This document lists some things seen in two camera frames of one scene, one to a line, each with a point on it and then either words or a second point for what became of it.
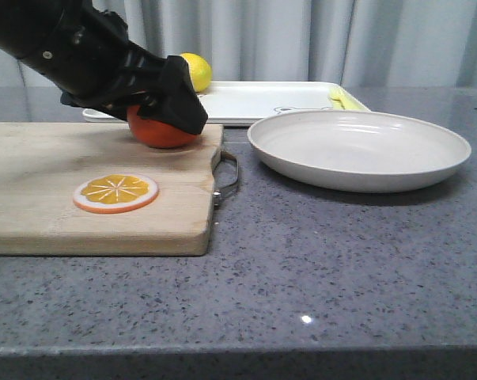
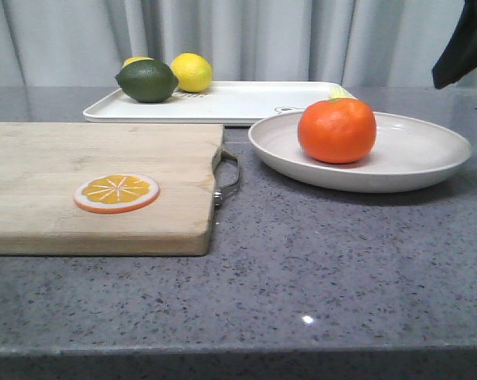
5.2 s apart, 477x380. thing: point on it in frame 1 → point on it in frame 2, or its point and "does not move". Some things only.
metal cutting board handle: x=215 y=161 does not move
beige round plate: x=357 y=151 does not move
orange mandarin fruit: x=157 y=133 → x=337 y=131
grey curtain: x=387 y=43 does not move
